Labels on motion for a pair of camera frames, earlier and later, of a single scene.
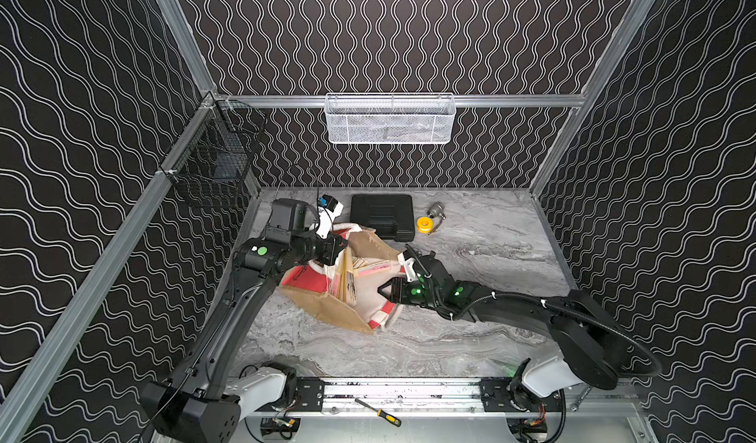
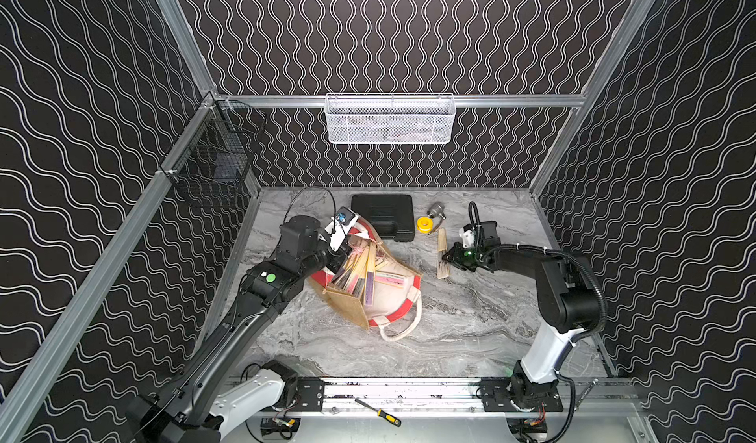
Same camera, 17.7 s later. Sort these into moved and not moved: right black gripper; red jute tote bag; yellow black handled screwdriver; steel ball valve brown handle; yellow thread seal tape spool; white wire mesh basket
Moved: red jute tote bag; right black gripper
Not moved: yellow thread seal tape spool; white wire mesh basket; yellow black handled screwdriver; steel ball valve brown handle
